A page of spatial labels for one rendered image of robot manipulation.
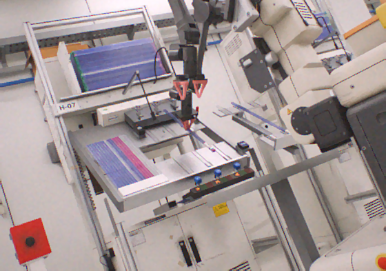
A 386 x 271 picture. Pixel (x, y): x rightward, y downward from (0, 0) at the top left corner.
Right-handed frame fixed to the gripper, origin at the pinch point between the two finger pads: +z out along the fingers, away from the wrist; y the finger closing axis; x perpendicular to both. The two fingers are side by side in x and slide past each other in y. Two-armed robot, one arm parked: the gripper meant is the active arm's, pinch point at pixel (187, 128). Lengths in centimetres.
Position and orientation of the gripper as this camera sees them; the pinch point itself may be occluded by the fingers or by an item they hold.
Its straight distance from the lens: 230.2
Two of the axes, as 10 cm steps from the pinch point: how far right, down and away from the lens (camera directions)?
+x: 5.0, 4.2, -7.6
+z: 0.1, 8.7, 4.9
